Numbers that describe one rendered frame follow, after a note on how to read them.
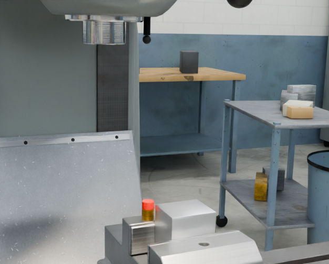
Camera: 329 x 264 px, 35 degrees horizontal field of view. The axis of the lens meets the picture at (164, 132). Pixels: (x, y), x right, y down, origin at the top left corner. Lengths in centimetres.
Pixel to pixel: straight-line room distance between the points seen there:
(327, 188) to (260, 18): 317
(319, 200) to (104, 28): 232
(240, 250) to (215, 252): 3
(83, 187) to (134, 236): 30
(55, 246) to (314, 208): 207
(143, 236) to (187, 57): 389
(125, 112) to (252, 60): 463
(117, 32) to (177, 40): 462
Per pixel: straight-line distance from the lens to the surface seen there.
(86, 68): 97
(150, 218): 69
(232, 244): 64
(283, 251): 91
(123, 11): 52
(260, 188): 310
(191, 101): 531
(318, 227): 285
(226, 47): 543
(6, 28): 95
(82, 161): 97
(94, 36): 57
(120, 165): 99
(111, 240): 77
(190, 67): 454
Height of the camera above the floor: 130
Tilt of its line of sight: 12 degrees down
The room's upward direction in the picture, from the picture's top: 1 degrees clockwise
